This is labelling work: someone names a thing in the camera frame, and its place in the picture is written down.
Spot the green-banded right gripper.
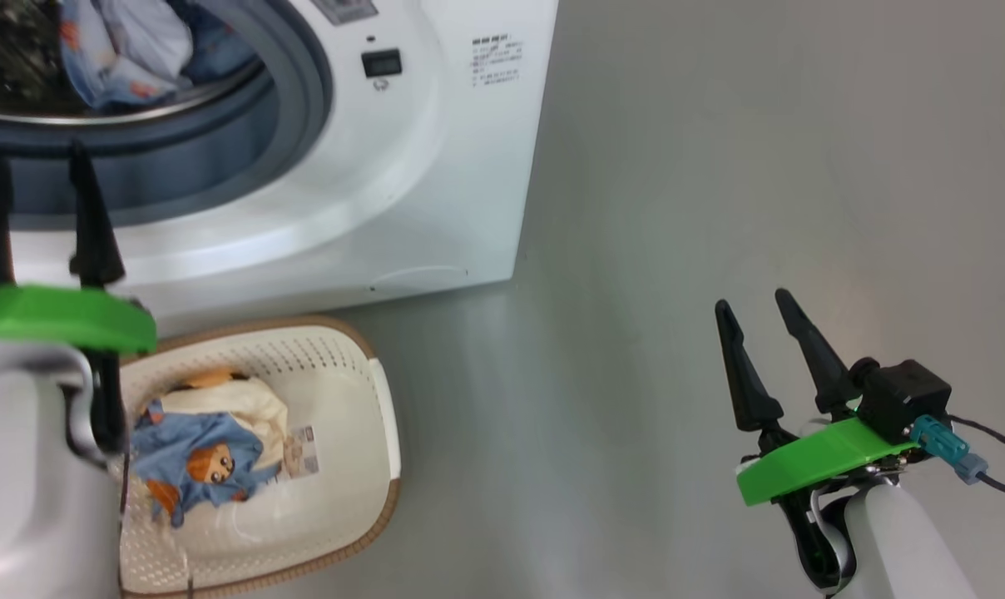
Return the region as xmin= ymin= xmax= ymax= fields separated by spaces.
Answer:
xmin=715 ymin=289 xmax=919 ymax=596

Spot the grey warning sticker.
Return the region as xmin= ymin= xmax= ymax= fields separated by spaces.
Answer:
xmin=311 ymin=0 xmax=379 ymax=26

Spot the paper product label in basket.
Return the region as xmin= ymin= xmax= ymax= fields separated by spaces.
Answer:
xmin=282 ymin=426 xmax=321 ymax=480

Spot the steel washing machine drum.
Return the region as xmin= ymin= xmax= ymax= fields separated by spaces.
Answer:
xmin=0 ymin=0 xmax=270 ymax=126

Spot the black door lock slot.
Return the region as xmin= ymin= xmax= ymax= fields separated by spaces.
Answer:
xmin=361 ymin=48 xmax=404 ymax=81

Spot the teal cable connector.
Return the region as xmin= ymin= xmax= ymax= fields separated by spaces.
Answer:
xmin=910 ymin=416 xmax=989 ymax=486

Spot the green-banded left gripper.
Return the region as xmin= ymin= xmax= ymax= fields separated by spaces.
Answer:
xmin=0 ymin=140 xmax=158 ymax=454

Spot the blue garment with orange print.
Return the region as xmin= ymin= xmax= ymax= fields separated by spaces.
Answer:
xmin=57 ymin=0 xmax=258 ymax=113

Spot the round white filter cover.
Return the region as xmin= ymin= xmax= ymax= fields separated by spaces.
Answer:
xmin=369 ymin=264 xmax=471 ymax=294

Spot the cream perforated laundry basket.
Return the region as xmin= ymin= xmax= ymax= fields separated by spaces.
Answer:
xmin=118 ymin=314 xmax=402 ymax=598

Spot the white front-load washing machine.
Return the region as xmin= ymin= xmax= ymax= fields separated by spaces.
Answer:
xmin=0 ymin=0 xmax=560 ymax=335

